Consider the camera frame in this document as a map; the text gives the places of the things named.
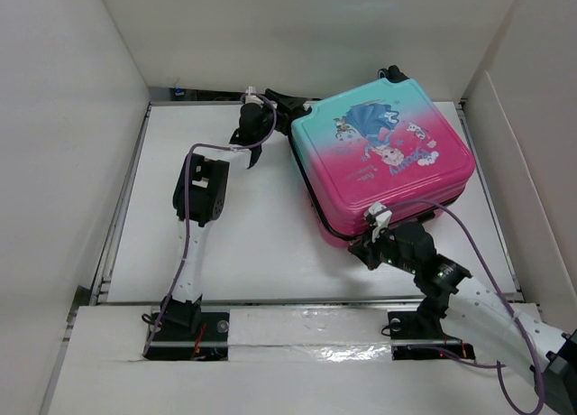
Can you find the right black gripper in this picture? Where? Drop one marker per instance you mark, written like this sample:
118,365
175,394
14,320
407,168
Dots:
364,249

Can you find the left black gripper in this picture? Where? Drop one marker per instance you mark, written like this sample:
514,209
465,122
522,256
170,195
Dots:
286,108

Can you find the pink and teal kids suitcase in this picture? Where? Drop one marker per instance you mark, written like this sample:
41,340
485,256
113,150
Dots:
385,142

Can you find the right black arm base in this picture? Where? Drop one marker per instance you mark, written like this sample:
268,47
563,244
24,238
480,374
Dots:
414,337

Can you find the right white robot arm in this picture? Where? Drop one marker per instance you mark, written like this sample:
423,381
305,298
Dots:
464,308

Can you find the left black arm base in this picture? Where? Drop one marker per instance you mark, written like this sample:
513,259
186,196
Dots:
208,343

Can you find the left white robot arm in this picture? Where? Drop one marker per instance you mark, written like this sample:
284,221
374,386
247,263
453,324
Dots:
199,197

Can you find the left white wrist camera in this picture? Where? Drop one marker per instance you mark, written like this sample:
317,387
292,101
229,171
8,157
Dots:
251,96

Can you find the aluminium front rail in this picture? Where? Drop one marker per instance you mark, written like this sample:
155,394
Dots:
221,304

